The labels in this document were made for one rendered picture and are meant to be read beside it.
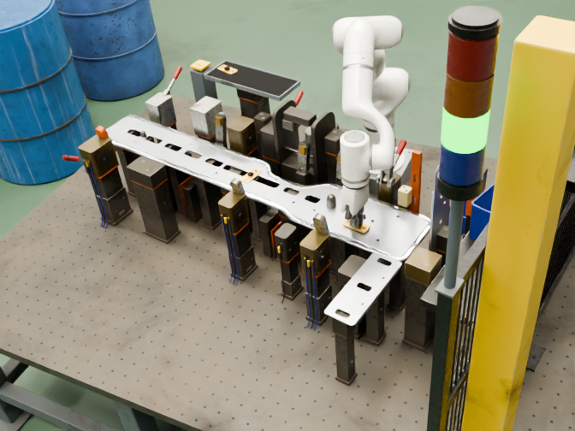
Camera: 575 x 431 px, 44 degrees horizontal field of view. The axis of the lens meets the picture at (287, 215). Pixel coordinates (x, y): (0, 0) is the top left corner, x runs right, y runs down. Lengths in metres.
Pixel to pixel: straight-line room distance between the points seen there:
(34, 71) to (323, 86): 1.93
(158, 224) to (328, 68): 2.75
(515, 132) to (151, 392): 1.49
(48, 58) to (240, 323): 2.27
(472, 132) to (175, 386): 1.49
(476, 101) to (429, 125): 3.51
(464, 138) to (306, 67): 4.20
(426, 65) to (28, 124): 2.70
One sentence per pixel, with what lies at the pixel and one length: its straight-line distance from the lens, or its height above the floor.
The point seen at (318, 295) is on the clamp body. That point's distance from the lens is 2.30.
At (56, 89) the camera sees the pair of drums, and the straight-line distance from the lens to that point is 4.29.
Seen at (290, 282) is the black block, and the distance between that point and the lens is 2.42.
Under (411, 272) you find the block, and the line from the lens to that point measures 2.09.
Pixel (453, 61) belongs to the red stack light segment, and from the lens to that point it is 1.03.
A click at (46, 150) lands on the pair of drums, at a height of 0.23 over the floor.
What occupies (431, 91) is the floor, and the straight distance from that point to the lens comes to 4.91.
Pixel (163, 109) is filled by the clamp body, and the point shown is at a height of 1.03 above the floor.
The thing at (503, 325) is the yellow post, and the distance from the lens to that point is 1.51.
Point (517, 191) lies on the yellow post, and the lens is 1.28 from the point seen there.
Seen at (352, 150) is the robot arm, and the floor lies 1.33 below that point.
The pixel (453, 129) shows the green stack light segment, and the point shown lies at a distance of 1.08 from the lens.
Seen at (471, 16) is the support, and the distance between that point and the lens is 1.02.
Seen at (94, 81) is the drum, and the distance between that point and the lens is 5.15.
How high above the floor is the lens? 2.51
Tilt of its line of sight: 40 degrees down
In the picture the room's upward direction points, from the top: 6 degrees counter-clockwise
